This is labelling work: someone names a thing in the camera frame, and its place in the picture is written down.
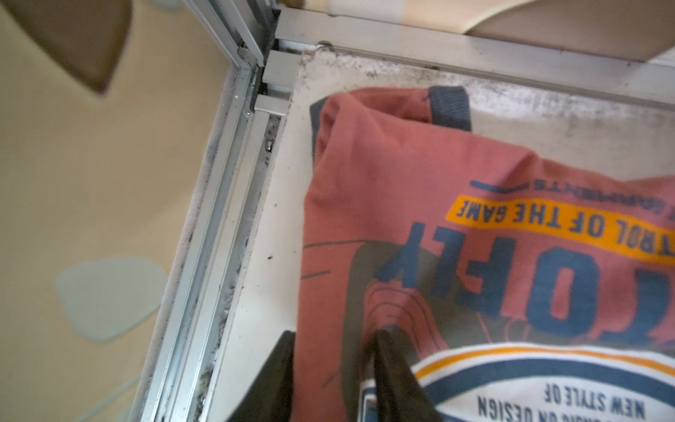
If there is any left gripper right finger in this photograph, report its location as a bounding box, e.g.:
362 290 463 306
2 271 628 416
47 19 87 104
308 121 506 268
371 330 443 421

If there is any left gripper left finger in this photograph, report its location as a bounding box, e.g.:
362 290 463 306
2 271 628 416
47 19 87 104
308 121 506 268
228 331 295 422

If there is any red tank top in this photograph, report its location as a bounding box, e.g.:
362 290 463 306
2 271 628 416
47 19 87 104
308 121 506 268
292 87 674 421

